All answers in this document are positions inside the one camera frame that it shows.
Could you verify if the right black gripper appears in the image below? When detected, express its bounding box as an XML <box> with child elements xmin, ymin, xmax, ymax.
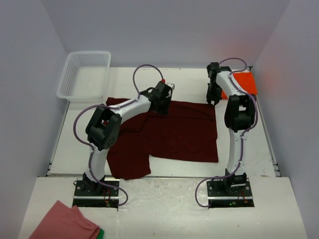
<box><xmin>207</xmin><ymin>82</ymin><xmax>223</xmax><ymax>106</ymax></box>

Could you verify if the dark red t-shirt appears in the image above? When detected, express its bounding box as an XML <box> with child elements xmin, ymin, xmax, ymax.
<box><xmin>107</xmin><ymin>101</ymin><xmax>219</xmax><ymax>180</ymax></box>

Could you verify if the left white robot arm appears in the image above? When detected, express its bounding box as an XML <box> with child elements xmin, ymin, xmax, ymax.
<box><xmin>83</xmin><ymin>81</ymin><xmax>175</xmax><ymax>196</ymax></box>

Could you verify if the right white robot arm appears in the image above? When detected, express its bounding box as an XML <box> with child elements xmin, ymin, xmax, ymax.
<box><xmin>206</xmin><ymin>62</ymin><xmax>258</xmax><ymax>197</ymax></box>

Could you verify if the folded orange t-shirt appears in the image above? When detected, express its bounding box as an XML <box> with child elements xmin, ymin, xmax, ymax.
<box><xmin>216</xmin><ymin>72</ymin><xmax>258</xmax><ymax>99</ymax></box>

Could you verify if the white plastic basket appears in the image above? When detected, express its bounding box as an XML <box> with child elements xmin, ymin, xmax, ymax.
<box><xmin>56</xmin><ymin>51</ymin><xmax>111</xmax><ymax>103</ymax></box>

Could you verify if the green cloth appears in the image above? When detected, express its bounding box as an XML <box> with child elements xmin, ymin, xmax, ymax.
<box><xmin>96</xmin><ymin>228</ymin><xmax>104</xmax><ymax>239</ymax></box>

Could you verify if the pink folded t-shirt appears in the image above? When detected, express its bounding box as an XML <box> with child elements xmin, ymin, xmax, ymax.
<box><xmin>30</xmin><ymin>201</ymin><xmax>100</xmax><ymax>239</ymax></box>

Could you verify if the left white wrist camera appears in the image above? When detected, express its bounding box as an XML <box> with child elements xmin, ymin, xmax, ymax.
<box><xmin>161</xmin><ymin>79</ymin><xmax>175</xmax><ymax>91</ymax></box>

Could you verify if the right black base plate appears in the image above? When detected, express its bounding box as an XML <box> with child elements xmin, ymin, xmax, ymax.
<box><xmin>206</xmin><ymin>179</ymin><xmax>255</xmax><ymax>208</ymax></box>

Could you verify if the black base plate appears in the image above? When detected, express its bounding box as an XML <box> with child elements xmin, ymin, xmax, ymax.
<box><xmin>72</xmin><ymin>180</ymin><xmax>119</xmax><ymax>209</ymax></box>
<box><xmin>206</xmin><ymin>179</ymin><xmax>255</xmax><ymax>208</ymax></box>

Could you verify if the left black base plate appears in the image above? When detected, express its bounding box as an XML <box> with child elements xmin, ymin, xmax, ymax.
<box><xmin>72</xmin><ymin>180</ymin><xmax>119</xmax><ymax>209</ymax></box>

